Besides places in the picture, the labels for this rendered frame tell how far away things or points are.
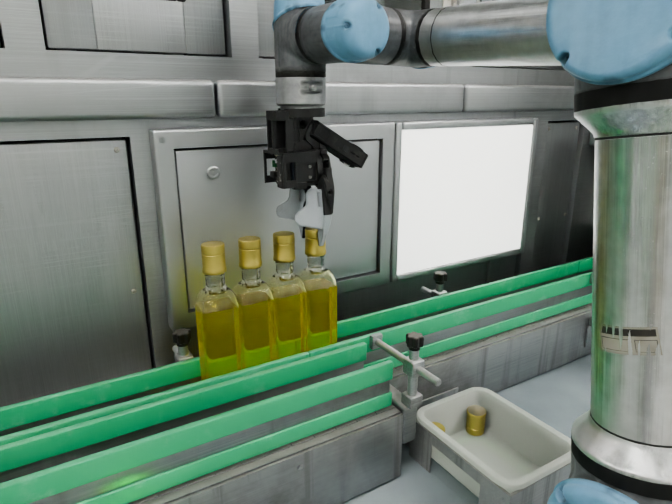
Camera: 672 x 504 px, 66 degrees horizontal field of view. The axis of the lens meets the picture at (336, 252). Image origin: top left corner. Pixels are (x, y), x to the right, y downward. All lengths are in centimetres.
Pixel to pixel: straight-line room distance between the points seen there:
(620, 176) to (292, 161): 47
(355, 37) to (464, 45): 14
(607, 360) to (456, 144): 78
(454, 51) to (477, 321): 58
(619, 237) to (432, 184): 74
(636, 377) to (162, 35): 78
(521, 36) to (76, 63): 60
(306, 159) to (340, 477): 49
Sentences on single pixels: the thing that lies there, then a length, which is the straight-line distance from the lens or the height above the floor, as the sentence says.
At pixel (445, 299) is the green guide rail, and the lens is 112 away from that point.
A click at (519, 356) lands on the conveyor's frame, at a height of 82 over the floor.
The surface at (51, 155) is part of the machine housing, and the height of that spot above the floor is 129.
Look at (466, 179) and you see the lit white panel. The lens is 121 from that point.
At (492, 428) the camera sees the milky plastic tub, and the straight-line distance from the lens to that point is 105.
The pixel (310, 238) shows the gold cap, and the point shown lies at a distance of 84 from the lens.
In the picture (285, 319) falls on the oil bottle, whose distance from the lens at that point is 83.
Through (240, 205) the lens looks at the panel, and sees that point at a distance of 92.
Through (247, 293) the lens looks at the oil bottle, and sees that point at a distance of 79.
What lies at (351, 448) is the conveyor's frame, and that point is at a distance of 85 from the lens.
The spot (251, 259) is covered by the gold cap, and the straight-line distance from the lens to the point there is 79.
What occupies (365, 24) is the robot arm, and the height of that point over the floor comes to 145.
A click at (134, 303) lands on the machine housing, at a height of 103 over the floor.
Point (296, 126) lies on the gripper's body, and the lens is 79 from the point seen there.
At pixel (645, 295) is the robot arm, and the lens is 44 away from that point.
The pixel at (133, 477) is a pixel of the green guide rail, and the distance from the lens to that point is 74.
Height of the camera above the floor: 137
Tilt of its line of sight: 17 degrees down
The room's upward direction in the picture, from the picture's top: straight up
